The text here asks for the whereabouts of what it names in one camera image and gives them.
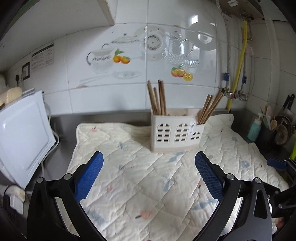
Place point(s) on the white microwave oven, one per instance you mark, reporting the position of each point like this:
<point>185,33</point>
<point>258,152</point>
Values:
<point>26,138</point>

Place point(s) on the green plastic object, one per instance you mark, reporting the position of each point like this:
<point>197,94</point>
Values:
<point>293,153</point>

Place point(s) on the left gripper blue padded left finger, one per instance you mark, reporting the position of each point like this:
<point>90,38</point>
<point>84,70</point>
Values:
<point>86,174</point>

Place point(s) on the water valve with hose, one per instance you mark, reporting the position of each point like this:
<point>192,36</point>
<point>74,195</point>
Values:
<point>240,94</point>
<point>227,91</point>

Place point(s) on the dark utensil pot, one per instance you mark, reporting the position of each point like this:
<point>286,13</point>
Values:
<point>281,134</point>

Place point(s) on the teal soap bottle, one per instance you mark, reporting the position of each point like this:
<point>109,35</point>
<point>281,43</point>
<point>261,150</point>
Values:
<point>255,128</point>

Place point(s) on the left water valve with hose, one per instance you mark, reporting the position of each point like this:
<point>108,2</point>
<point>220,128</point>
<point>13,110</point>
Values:
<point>227,91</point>

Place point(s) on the right water valve with hose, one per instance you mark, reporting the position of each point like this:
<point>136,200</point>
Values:
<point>240,94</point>

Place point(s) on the cream plastic utensil holder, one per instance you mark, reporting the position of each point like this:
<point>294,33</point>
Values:
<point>177,131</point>

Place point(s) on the wooden chopstick fan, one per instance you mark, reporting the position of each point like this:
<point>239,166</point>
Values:
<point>161,97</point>
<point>152,98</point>

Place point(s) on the white quilted patterned mat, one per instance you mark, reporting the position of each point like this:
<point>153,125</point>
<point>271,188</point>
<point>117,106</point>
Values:
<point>140,195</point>

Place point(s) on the wall power socket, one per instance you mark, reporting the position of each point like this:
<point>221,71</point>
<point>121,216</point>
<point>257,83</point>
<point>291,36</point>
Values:
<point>25,71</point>

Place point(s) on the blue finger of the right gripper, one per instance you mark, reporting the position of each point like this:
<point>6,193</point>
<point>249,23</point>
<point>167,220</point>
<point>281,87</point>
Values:
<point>277,164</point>

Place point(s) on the wooden chopstick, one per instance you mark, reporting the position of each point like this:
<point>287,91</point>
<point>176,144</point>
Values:
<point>212,107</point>
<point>201,112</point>
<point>207,108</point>

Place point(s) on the yellow gas pipe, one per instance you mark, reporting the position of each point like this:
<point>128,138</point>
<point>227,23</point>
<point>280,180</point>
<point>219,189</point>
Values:
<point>241,57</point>

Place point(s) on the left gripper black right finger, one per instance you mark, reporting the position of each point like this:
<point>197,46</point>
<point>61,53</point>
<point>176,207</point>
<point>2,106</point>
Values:
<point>214,182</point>

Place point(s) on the white plastic rice spoon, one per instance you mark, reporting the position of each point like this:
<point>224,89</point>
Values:
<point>268,116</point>

